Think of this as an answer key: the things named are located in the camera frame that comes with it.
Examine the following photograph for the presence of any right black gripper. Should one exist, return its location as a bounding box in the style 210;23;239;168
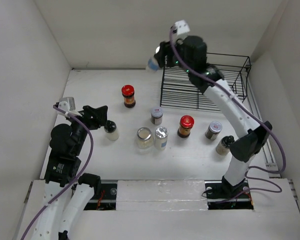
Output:
153;35;193;75

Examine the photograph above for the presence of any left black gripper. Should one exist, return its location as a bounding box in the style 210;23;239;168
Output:
67;104;107;155

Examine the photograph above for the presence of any silver lid spice shaker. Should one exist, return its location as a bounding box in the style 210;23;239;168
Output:
145;46;162;72

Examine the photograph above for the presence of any red lid sauce jar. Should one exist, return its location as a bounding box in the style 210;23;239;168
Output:
121;84;136;108
177;115;195;138

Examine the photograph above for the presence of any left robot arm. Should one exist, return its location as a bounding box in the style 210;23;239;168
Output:
21;101;108;240

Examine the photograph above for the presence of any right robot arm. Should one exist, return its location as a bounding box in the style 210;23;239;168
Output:
153;35;272;199

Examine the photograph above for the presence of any black cap white bottle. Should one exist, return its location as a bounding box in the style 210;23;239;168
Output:
104;120;120;141

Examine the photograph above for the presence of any open glass jar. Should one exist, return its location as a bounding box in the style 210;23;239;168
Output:
136;127;155;150

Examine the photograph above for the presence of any white lid dark jar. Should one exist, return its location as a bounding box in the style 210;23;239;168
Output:
150;106;163;125

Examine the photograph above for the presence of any black cap beige bottle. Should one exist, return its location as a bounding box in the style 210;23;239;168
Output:
215;135;235;156

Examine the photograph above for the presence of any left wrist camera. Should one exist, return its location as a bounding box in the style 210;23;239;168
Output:
56;97;76;113

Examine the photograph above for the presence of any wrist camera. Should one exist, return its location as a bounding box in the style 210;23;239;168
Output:
172;20;191;38
56;97;76;113

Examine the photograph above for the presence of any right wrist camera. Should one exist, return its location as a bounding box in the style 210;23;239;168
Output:
172;20;191;38

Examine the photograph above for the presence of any black wire rack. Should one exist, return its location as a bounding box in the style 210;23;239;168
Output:
160;52;251;113

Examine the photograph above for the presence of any metal mounting rail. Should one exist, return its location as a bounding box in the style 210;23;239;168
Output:
84;180;254;211

